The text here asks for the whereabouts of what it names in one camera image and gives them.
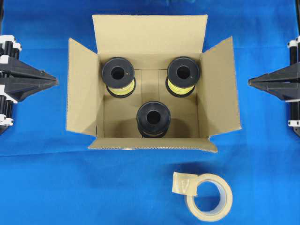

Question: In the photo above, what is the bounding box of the left black yellow wire spool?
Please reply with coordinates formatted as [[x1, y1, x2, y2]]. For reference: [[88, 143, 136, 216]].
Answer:
[[102, 57, 136, 98]]

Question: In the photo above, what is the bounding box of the brown cardboard box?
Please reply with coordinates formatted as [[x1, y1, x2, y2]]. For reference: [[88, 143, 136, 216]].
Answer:
[[66, 15, 241, 152]]

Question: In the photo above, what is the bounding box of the beige packing tape roll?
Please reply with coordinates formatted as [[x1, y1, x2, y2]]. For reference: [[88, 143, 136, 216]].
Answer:
[[172, 172, 233, 222]]

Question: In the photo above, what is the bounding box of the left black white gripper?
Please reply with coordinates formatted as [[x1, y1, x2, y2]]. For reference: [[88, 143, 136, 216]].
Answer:
[[0, 35, 58, 134]]

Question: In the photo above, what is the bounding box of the right black yellow wire spool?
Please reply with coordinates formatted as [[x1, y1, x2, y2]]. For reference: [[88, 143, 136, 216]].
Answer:
[[165, 56, 201, 98]]

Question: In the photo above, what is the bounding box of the black yellow wire spool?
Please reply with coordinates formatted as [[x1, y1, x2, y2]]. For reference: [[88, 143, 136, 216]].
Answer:
[[102, 57, 136, 98], [165, 56, 201, 98]]

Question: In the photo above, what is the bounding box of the front black wire spool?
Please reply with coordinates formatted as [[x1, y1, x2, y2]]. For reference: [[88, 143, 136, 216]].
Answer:
[[136, 101, 171, 138]]

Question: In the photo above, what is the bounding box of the blue table cloth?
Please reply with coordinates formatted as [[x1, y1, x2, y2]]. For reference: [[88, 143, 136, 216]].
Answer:
[[0, 0, 300, 225]]

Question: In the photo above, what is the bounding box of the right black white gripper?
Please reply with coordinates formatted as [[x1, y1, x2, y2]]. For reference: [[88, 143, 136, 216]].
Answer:
[[248, 36, 300, 136]]

